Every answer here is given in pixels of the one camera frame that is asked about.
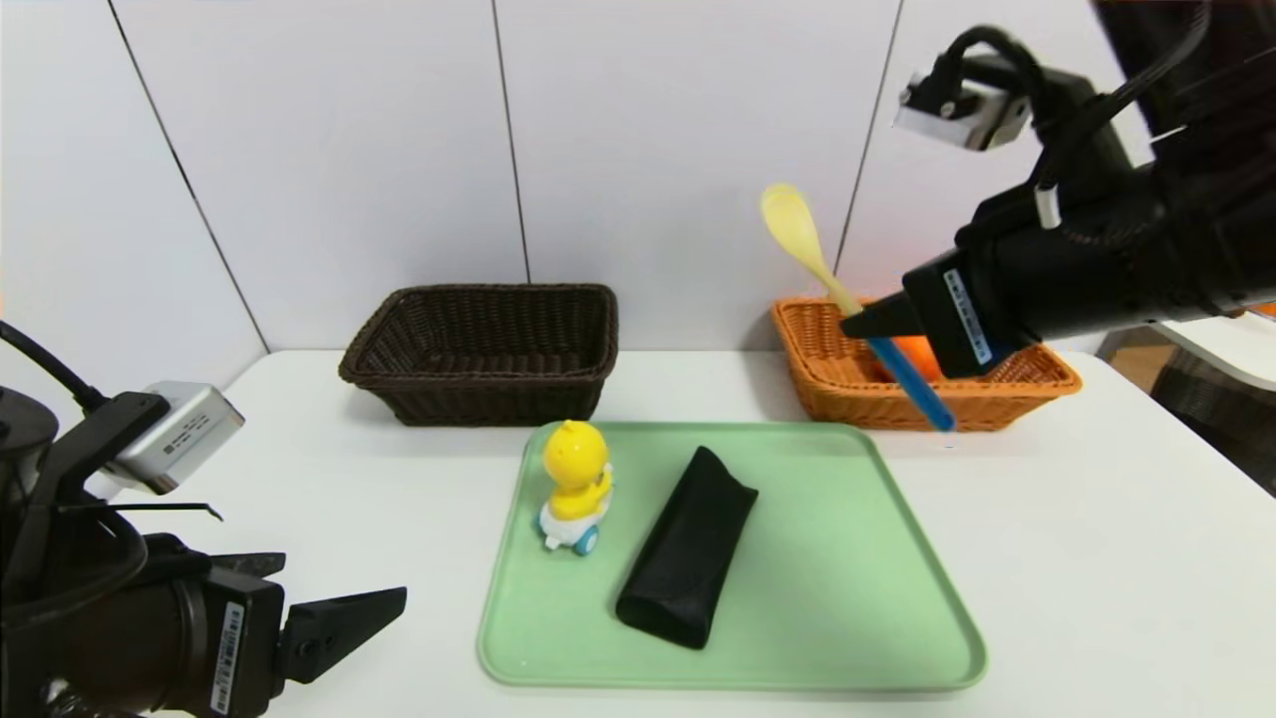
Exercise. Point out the black glasses case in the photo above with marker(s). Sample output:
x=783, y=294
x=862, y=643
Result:
x=683, y=558

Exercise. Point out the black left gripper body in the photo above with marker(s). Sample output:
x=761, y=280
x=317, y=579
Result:
x=242, y=643

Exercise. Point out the light green plastic tray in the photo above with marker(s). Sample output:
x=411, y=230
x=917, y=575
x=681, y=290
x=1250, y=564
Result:
x=558, y=618

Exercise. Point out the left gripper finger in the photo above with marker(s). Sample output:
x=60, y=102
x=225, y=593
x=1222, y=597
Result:
x=334, y=633
x=254, y=564

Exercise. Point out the dark brown wicker basket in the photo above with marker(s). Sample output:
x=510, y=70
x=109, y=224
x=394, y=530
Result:
x=498, y=399

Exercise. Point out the orange wicker basket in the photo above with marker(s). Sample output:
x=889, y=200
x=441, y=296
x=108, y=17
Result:
x=827, y=384

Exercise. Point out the dark grey woven bin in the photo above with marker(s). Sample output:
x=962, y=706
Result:
x=1226, y=419

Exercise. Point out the yellow duck toy car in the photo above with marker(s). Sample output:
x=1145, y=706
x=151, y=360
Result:
x=575, y=459

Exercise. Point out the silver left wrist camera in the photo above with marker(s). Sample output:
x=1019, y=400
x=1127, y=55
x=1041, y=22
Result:
x=179, y=439

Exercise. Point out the white side table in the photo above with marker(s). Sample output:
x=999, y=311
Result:
x=1226, y=354

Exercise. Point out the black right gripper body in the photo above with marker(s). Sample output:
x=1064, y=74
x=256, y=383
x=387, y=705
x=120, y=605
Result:
x=955, y=316

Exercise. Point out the orange fruit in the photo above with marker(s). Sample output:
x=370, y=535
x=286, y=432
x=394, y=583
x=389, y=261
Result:
x=912, y=357

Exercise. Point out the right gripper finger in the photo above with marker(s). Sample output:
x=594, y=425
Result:
x=887, y=321

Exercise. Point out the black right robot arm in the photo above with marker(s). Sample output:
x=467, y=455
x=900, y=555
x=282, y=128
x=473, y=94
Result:
x=1146, y=259

